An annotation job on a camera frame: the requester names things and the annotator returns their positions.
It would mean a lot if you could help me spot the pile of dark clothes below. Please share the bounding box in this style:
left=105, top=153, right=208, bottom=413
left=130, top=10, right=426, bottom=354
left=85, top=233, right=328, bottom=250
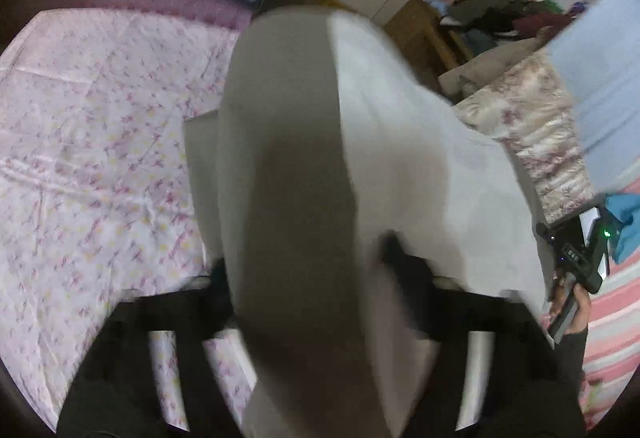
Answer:
left=440, top=0, right=579, bottom=54

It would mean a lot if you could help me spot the white grey jacket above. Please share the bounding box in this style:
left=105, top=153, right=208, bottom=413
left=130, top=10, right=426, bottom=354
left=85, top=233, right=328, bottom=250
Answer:
left=183, top=6, right=549, bottom=437

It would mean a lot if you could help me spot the right hand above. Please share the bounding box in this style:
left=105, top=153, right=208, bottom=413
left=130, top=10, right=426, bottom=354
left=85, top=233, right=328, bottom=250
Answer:
left=549, top=276, right=591, bottom=336

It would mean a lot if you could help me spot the wooden desk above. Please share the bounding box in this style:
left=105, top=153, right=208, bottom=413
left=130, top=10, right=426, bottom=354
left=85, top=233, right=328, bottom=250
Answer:
left=383, top=0, right=473, bottom=93

